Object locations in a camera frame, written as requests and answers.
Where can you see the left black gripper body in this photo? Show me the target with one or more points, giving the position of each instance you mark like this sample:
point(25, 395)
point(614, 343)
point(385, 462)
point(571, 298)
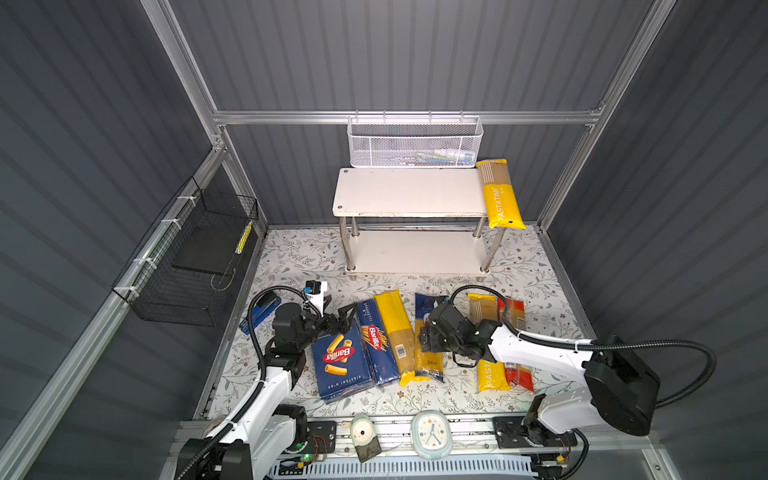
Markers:
point(310, 328)

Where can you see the white two-tier shelf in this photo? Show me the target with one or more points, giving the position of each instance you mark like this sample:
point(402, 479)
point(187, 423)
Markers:
point(412, 194)

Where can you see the white analog clock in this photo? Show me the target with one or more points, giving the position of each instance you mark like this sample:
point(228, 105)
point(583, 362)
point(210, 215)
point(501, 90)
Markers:
point(431, 435)

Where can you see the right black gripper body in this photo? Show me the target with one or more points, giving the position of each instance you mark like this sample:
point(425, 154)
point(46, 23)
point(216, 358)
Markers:
point(435, 341)

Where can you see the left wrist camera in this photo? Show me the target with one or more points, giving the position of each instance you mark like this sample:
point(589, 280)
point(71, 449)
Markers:
point(315, 293)

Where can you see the yellow clear spaghetti bag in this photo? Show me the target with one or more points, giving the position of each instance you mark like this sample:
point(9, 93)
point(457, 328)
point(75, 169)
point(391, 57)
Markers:
point(400, 335)

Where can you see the yellow green marker pen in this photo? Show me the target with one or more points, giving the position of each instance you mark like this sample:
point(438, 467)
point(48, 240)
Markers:
point(240, 246)

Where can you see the yellow Pastatime spaghetti bag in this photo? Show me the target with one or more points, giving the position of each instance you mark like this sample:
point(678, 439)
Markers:
point(499, 196)

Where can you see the blue stapler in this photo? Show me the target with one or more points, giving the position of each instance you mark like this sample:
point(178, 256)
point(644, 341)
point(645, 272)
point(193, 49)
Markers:
point(263, 309)

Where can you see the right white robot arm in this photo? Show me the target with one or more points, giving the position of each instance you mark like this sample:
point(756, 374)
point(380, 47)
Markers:
point(614, 386)

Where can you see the red spaghetti bag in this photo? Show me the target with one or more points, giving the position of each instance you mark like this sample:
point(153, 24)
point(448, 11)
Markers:
point(513, 310)

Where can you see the blue Barilla rigatoni box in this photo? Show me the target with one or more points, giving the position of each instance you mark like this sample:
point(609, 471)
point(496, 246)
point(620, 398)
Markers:
point(341, 364)

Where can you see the aluminium mounting rail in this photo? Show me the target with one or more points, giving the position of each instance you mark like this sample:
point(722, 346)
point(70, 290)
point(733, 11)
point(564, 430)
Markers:
point(483, 445)

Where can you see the tape roll dispenser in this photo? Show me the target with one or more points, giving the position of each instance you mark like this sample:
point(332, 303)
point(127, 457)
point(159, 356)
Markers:
point(364, 438)

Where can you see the white wire mesh basket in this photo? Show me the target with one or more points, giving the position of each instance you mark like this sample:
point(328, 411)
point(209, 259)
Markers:
point(414, 142)

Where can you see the black wire mesh basket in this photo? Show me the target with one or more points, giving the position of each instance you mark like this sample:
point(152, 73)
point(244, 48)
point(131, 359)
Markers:
point(188, 273)

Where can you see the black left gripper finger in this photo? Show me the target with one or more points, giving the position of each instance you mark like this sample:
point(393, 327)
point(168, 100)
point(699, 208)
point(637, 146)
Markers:
point(334, 326)
point(347, 316)

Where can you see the blue Ankara spaghetti bag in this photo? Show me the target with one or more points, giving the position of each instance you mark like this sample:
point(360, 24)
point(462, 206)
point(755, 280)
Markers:
point(428, 364)

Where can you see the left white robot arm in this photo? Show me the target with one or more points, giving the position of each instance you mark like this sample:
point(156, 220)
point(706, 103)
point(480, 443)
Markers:
point(252, 414)

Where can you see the blue Barilla spaghetti box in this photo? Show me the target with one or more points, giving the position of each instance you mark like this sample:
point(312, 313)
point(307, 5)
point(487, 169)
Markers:
point(376, 344)

